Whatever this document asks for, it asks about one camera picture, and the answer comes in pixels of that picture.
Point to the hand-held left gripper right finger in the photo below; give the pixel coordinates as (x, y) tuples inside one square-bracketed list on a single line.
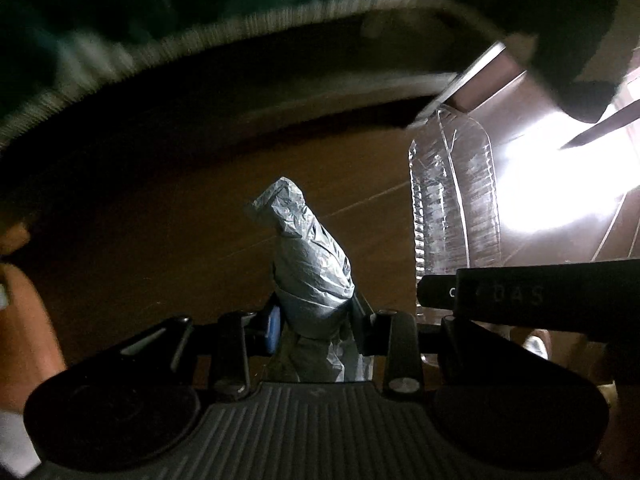
[(361, 322)]

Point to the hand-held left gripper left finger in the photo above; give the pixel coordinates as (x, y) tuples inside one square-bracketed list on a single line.
[(274, 330)]

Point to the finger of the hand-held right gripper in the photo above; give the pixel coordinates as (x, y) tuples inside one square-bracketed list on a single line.
[(437, 291)]

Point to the grey plastic bag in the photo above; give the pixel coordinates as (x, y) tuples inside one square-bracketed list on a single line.
[(312, 270)]

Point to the clear plastic bottle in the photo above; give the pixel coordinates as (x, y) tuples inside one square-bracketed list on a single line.
[(455, 200)]

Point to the person's right hand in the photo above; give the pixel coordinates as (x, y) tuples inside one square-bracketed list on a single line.
[(540, 347)]

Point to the person's bare leg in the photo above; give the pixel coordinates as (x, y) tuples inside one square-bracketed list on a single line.
[(25, 320)]

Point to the dark green knit sleeve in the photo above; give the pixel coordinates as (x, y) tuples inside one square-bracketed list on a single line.
[(150, 20)]

